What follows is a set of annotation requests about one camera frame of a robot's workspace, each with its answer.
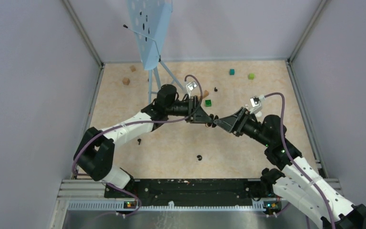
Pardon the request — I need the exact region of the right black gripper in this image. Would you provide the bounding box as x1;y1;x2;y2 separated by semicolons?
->
214;106;272;147

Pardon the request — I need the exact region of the green lego brick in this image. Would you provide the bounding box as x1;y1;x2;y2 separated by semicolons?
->
204;100;212;107

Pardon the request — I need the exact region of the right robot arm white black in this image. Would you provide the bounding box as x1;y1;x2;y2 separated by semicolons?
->
213;108;366;229

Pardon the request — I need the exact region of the aluminium rail frame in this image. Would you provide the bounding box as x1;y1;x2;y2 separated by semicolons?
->
50;178;354;229

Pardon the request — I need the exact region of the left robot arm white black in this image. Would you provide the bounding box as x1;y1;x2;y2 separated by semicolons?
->
72;84;214;197

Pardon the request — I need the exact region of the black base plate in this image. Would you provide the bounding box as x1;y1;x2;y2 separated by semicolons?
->
104;178;280;208

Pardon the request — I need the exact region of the wooden cube near stand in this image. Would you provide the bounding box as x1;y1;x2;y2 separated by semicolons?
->
122;77;130;85

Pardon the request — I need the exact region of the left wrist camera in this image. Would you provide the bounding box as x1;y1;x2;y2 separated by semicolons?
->
186;81;198;98

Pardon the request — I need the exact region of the black earbud charging case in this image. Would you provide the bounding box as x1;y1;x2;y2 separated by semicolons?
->
205;114;219;128

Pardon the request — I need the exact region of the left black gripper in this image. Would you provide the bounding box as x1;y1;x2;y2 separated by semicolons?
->
166;95;213;124

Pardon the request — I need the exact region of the lime green cube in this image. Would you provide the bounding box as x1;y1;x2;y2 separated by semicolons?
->
248;73;255;80

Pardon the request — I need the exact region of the small wooden cube far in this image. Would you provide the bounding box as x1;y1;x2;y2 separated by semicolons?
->
130;65;136;72

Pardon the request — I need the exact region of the light blue music stand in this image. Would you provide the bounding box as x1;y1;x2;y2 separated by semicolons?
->
123;0;187;103

